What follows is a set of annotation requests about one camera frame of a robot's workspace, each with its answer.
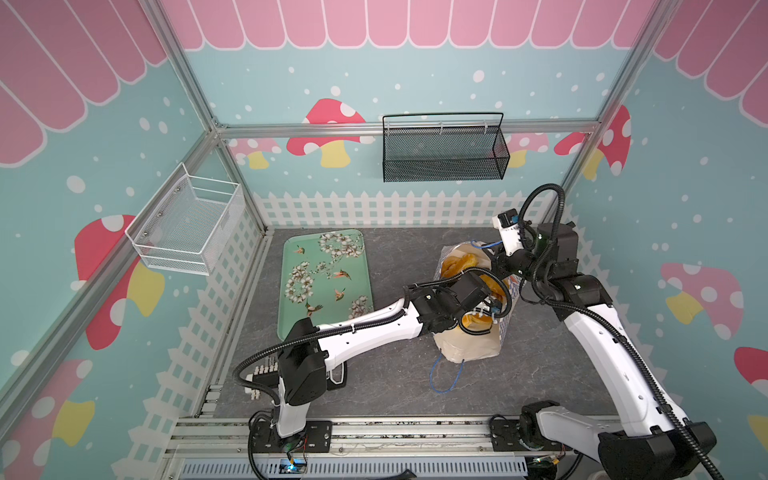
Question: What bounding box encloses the checkered paper bag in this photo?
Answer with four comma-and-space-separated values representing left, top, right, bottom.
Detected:
429, 242, 519, 394

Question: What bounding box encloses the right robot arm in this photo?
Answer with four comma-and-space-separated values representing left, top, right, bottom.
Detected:
495, 183, 723, 479

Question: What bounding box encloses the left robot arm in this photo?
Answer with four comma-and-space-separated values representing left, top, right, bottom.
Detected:
231, 267, 512, 452

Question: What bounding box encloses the green floral tray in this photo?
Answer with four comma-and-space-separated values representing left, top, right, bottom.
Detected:
277, 229, 374, 340

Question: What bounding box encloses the black tool rack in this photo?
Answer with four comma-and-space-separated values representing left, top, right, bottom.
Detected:
241, 352, 348, 406

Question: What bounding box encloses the ring doughnut bread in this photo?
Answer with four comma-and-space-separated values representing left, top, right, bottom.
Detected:
440, 253, 479, 279

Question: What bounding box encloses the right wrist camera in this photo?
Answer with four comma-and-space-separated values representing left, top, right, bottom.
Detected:
492, 208, 524, 256

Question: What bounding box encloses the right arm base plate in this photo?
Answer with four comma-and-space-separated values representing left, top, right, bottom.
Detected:
488, 415, 563, 452

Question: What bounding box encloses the black mesh wall basket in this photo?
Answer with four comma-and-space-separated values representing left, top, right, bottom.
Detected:
381, 112, 511, 183

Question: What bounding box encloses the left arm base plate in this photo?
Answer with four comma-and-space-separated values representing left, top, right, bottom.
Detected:
249, 419, 333, 453

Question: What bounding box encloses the white wire wall basket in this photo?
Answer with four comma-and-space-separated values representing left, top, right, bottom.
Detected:
125, 164, 245, 276

